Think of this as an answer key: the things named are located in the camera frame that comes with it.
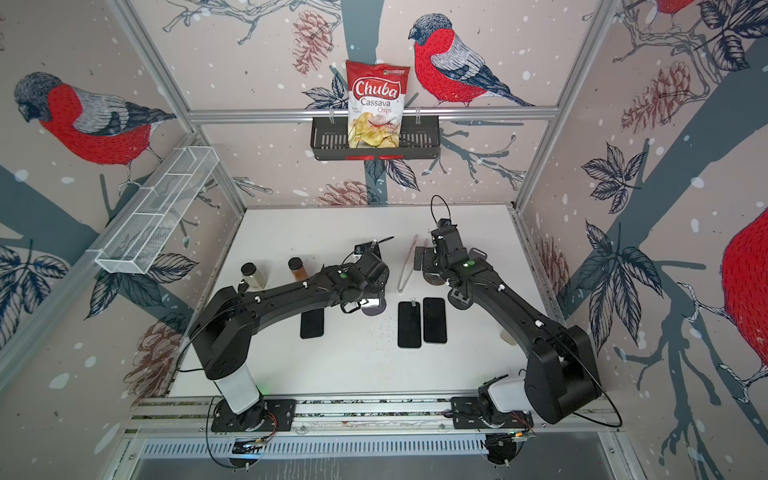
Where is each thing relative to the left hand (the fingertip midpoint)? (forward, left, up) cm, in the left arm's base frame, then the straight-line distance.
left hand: (370, 285), depth 88 cm
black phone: (-8, +18, -8) cm, 21 cm away
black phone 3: (-7, -19, -9) cm, 23 cm away
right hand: (+5, -17, +6) cm, 19 cm away
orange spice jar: (+7, +24, -1) cm, 25 cm away
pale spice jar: (+5, +38, -3) cm, 38 cm away
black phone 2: (-8, -11, -10) cm, 17 cm away
